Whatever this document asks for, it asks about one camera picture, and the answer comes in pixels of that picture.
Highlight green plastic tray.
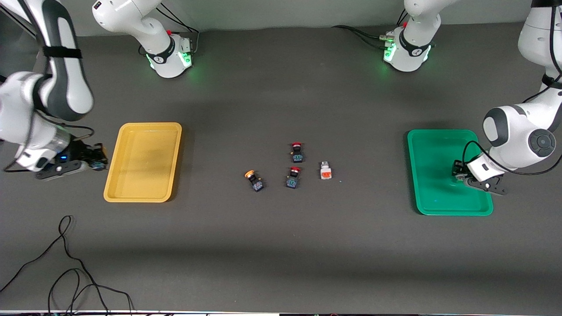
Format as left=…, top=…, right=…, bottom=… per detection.
left=407, top=129, right=494, bottom=216

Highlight yellow plastic tray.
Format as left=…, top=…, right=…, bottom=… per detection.
left=104, top=122, right=183, bottom=203

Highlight dark grey table mat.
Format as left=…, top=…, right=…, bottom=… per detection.
left=0, top=22, right=562, bottom=313

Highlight thin black loose cable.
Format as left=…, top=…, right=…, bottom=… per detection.
left=0, top=215, right=134, bottom=316

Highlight aluminium frame profile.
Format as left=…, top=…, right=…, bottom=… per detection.
left=0, top=7, right=38, bottom=38

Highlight black right arm base cables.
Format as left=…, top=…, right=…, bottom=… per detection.
left=138, top=2, right=200, bottom=57

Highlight black arm base cables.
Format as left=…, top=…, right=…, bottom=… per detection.
left=331, top=11, right=411, bottom=49
left=138, top=2, right=200, bottom=57

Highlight black left arm base cables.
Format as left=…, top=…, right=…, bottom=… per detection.
left=331, top=11, right=411, bottom=49

